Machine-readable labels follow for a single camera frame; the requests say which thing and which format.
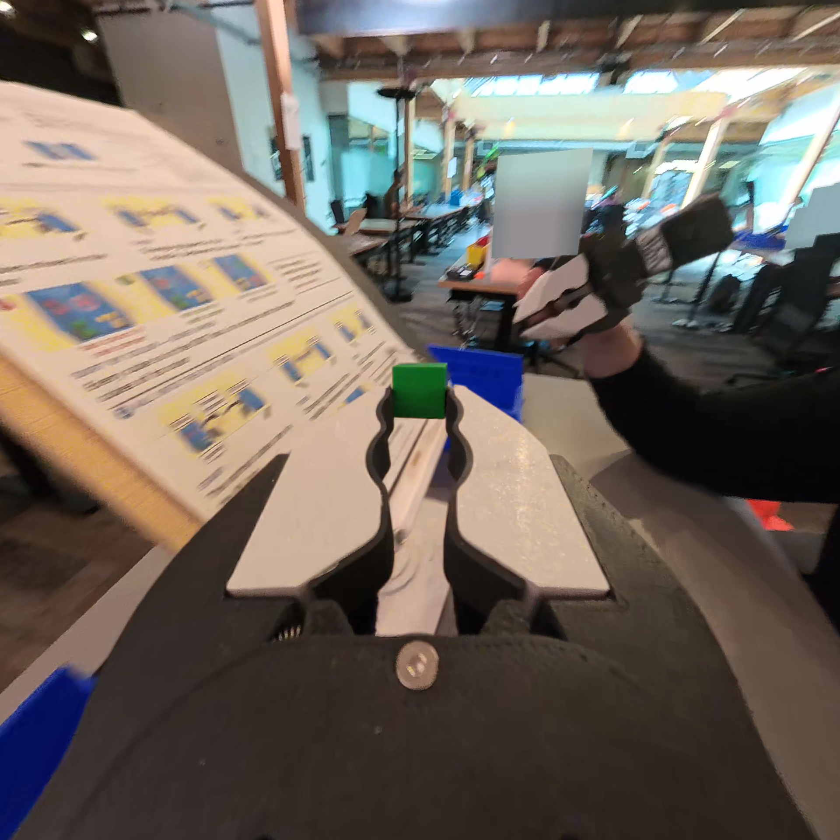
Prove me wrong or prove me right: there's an orange plastic piece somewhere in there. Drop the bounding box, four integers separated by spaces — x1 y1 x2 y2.
747 499 796 532

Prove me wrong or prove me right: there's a printed instruction board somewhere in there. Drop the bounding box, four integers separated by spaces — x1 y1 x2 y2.
0 80 454 549

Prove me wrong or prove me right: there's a person's right forearm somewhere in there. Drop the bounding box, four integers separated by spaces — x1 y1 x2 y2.
586 348 840 506

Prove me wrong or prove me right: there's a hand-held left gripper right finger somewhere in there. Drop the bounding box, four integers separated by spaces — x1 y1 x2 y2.
444 385 612 631

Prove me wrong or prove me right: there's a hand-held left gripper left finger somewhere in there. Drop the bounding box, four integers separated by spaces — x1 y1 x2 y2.
226 387 395 631

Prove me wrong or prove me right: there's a blue plastic bin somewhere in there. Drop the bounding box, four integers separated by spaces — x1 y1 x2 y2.
427 344 526 454
0 666 99 837

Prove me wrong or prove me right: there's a wooden work table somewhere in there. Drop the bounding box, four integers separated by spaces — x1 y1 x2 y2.
437 257 536 352

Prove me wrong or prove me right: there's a green cube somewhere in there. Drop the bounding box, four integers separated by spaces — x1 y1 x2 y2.
392 363 449 420

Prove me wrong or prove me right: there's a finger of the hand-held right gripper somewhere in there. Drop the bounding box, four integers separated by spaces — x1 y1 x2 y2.
513 253 593 324
521 294 612 343

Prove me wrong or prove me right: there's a person's right hand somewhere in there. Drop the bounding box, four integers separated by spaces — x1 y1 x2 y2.
581 320 644 379

